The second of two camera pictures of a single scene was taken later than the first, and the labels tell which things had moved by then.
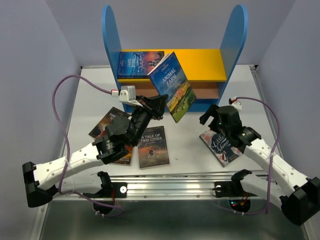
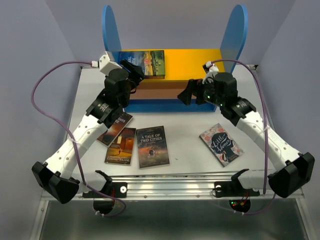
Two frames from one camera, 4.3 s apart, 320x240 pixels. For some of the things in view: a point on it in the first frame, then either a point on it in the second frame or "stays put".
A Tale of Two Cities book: (152, 149) stays put
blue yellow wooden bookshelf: (207, 72) stays put
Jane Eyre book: (137, 64) to (154, 77)
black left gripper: (156, 104) to (137, 71)
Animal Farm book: (169, 79) to (152, 62)
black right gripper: (212, 111) to (194, 87)
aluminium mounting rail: (165, 187) stays put
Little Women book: (220, 147) stays put
